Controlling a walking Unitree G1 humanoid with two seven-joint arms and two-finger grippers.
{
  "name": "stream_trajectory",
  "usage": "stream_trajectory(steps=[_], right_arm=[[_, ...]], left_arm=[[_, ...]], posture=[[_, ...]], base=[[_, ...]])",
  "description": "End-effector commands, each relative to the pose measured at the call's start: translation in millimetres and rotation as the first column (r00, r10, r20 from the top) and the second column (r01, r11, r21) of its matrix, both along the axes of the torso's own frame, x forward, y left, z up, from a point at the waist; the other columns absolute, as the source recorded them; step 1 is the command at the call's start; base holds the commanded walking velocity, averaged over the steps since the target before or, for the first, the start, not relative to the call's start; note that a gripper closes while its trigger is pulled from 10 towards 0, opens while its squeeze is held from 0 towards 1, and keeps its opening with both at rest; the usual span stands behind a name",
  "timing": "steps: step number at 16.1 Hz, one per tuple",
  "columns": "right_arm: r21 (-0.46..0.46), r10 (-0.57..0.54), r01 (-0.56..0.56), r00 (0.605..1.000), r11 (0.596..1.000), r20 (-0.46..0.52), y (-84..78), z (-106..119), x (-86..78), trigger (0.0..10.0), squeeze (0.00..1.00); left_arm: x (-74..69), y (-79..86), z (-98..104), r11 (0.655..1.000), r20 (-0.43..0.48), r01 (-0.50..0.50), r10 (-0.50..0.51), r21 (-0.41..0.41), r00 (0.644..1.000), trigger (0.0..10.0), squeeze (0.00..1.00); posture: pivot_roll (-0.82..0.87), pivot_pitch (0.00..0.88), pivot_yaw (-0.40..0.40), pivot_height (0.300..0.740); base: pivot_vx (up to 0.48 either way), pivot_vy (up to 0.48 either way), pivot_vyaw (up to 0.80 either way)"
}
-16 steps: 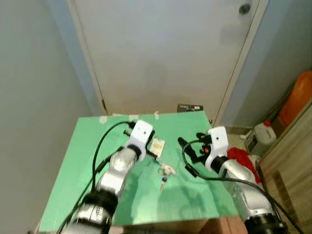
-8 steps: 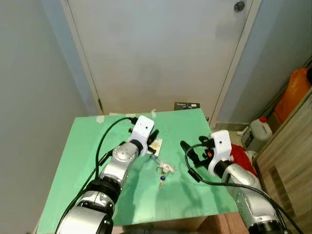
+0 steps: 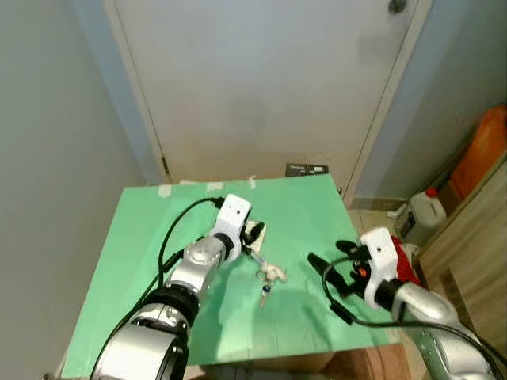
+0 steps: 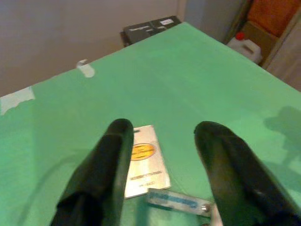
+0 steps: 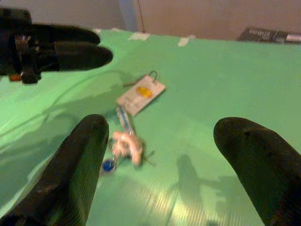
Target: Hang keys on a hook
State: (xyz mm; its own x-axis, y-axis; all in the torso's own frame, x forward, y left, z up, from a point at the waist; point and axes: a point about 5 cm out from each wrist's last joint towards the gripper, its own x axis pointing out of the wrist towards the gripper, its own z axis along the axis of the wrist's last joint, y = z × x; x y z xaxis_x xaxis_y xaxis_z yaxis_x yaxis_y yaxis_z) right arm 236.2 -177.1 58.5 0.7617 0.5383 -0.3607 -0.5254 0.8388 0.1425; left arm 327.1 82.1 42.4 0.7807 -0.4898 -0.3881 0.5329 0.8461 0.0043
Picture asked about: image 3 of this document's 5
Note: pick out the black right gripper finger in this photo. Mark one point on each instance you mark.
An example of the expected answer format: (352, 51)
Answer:
(347, 246)
(325, 269)

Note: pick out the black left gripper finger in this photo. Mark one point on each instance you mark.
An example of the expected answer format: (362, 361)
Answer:
(253, 258)

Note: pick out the key bunch white flower charm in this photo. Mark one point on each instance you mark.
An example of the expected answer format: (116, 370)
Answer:
(272, 274)

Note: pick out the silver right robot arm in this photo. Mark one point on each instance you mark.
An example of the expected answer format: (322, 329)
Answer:
(444, 317)

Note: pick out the pale flat card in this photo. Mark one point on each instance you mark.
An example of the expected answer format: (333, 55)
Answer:
(264, 238)

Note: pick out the white tape piece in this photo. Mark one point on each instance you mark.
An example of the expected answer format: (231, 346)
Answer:
(252, 182)
(214, 186)
(164, 191)

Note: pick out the red cloth bundle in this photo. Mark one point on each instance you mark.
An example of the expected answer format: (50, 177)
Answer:
(405, 265)

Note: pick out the green table board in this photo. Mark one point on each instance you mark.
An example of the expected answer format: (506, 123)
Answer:
(238, 332)

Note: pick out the small black box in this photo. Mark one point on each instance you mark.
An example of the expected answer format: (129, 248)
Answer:
(306, 169)

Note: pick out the white jug red cap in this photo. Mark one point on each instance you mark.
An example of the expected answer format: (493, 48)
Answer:
(428, 218)

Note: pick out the metal door hinge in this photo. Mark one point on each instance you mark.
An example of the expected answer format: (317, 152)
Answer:
(165, 167)

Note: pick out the light wooden cabinet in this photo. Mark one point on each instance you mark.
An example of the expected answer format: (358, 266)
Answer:
(467, 261)

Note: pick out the white door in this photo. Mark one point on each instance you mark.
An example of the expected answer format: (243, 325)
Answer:
(261, 87)

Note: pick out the orange bag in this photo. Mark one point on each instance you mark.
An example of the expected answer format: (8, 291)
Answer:
(483, 150)

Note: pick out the dark round door knob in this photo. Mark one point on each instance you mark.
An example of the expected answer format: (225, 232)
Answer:
(397, 5)

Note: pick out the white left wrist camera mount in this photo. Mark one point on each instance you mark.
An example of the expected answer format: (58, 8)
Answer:
(231, 215)

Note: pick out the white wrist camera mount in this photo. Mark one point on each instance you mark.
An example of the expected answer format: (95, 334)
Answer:
(231, 215)
(380, 253)

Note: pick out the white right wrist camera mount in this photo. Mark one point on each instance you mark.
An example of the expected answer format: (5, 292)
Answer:
(380, 253)

